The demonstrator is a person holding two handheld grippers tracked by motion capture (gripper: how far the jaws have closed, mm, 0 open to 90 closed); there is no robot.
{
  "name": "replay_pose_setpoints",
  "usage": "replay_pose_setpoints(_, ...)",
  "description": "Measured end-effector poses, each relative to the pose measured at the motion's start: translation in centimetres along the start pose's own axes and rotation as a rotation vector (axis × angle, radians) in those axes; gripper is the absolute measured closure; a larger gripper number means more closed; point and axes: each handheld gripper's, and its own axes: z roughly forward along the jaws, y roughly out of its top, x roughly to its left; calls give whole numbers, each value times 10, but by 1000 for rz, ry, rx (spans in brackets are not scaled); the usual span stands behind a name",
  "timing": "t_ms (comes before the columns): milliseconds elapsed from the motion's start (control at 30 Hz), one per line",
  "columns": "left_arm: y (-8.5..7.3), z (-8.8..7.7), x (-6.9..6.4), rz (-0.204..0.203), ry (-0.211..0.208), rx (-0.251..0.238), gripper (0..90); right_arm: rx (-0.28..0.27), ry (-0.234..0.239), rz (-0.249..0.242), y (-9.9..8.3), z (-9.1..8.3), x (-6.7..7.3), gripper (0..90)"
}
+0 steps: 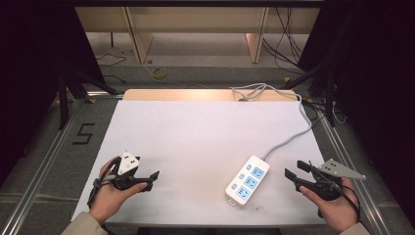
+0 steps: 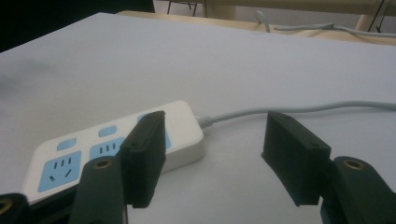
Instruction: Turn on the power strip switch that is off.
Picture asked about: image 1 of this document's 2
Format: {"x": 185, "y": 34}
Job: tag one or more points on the person's right hand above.
{"x": 339, "y": 210}

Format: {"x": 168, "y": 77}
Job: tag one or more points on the person's left hand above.
{"x": 109, "y": 199}

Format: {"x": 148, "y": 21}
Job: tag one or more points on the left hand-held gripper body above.
{"x": 128, "y": 164}

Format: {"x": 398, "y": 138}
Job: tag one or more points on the beige wooden shelf unit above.
{"x": 195, "y": 23}

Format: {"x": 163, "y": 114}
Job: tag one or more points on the white power strip blue sockets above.
{"x": 248, "y": 180}

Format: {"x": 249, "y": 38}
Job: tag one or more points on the aluminium floor rail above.
{"x": 355, "y": 182}
{"x": 36, "y": 176}

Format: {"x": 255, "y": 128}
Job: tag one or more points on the black metal stand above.
{"x": 329, "y": 98}
{"x": 65, "y": 98}

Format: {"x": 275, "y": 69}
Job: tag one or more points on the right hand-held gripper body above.
{"x": 328, "y": 182}

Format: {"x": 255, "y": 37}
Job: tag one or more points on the white table mat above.
{"x": 195, "y": 156}

